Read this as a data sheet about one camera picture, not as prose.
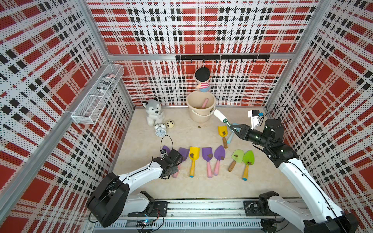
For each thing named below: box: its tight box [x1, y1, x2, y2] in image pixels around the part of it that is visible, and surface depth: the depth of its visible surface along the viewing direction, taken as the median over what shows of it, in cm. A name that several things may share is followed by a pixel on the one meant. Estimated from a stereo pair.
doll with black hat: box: [193, 66, 211, 93], surface depth 96 cm
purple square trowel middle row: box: [202, 147, 213, 179], surface depth 95 cm
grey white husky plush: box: [141, 96, 165, 127], surface depth 100 cm
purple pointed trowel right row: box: [213, 145, 226, 176], surface depth 95 cm
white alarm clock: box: [154, 123, 167, 138], surface depth 100 cm
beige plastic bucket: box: [186, 90, 217, 123], surface depth 109 cm
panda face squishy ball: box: [165, 119, 175, 129], surface depth 109 cm
